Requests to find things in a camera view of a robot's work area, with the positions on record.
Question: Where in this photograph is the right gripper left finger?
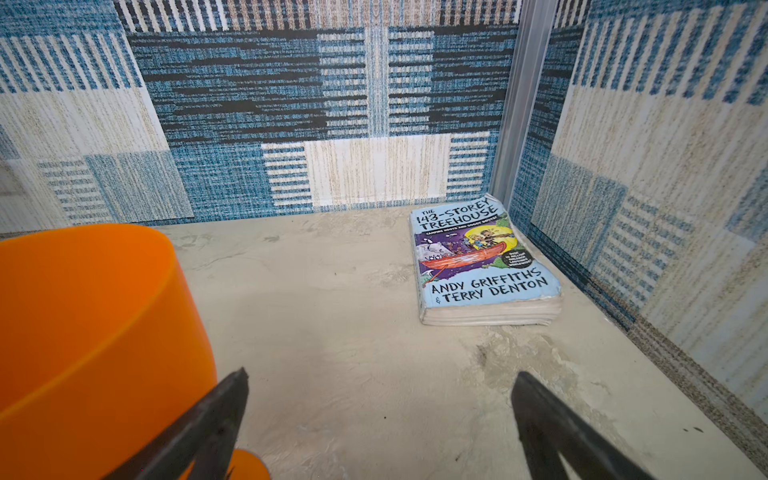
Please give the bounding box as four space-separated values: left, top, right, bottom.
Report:
106 368 249 479

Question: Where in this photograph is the paperback book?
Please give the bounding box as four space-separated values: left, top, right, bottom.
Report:
410 194 562 326

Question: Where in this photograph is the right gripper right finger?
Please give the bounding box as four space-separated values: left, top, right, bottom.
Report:
511 371 652 479

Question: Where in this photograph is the orange back wine glass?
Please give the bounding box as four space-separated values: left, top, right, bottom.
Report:
1 224 269 479

